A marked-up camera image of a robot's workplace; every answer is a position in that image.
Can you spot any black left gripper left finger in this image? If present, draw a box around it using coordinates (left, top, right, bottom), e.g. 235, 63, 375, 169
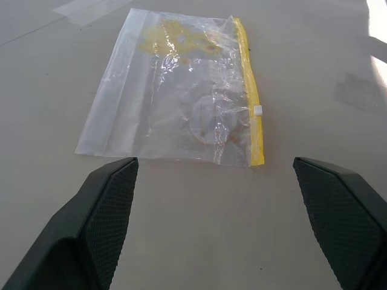
0, 156, 139, 290

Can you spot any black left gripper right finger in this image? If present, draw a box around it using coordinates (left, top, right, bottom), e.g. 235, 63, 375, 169
292, 156, 387, 290

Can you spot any clear yellow-zip plastic bag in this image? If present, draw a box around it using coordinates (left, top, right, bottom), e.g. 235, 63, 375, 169
74, 7, 267, 169

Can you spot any clear tape patch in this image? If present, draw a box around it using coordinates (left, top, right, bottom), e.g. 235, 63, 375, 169
51, 0, 96, 28
332, 72, 380, 106

